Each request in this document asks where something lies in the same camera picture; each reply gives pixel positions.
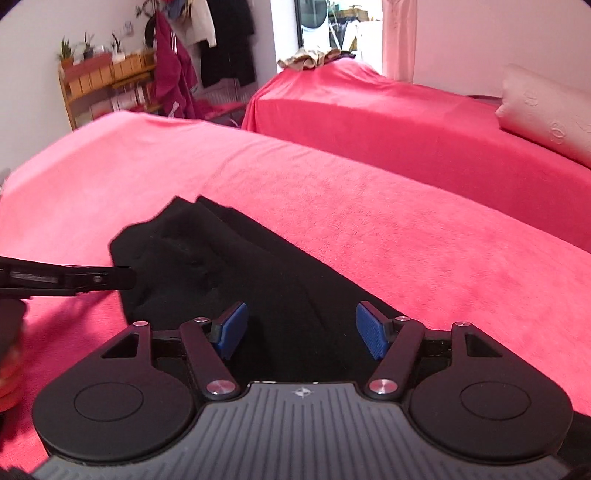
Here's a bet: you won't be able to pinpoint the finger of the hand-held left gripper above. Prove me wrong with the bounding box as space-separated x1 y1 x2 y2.
69 266 137 294

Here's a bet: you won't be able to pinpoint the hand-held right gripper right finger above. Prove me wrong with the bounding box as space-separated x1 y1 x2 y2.
355 300 502 400

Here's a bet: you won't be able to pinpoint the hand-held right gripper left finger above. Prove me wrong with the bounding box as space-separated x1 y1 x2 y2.
102 301 250 400

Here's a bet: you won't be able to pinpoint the black pants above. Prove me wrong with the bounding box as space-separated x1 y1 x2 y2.
109 195 416 385

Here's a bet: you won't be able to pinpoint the person's left hand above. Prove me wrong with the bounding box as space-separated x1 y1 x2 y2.
0 351 24 414

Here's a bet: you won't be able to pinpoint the bed with red terry cover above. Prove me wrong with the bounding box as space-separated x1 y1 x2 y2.
0 110 591 474

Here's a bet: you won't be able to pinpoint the wooden shelf rack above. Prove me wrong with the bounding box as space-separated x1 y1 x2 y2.
58 51 161 131

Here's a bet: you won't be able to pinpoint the bed with smooth red cover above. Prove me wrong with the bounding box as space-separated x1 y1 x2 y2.
241 59 591 254

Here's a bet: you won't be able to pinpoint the hanging maroon striped jacket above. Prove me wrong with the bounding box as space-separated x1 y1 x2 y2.
154 11 198 120

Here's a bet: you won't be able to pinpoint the hanging black coat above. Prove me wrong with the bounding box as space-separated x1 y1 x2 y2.
200 0 257 88

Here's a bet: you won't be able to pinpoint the hanging cream garment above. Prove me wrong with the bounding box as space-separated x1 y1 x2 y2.
186 0 218 48

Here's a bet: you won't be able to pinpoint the beige embossed pillow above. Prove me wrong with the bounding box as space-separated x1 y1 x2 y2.
494 64 591 169

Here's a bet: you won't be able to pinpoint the crumpled beige cloth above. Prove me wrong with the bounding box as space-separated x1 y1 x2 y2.
277 47 357 71

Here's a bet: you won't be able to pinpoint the pink curtain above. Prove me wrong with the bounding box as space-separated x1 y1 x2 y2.
382 0 419 84

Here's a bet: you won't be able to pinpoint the white washing machine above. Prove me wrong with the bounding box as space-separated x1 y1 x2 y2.
295 0 331 48

